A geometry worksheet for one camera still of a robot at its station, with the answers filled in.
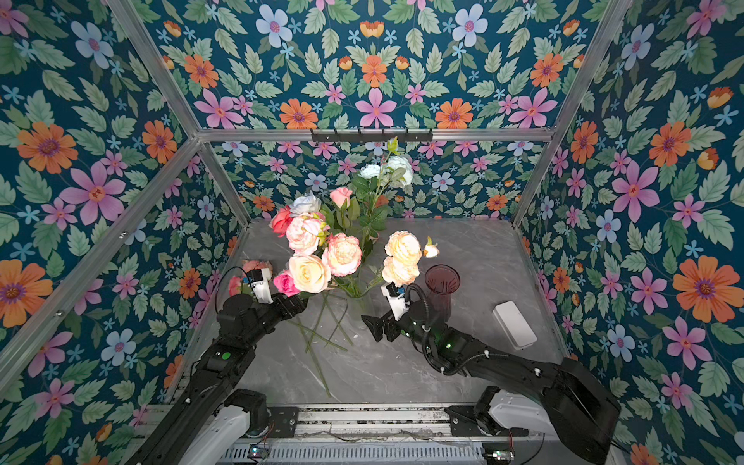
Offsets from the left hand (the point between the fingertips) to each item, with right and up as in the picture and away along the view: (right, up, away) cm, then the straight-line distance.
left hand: (306, 288), depth 75 cm
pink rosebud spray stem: (0, -23, +9) cm, 24 cm away
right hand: (+20, -4, +1) cm, 21 cm away
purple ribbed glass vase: (+37, 0, +9) cm, 38 cm away
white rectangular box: (+60, -13, +11) cm, 63 cm away
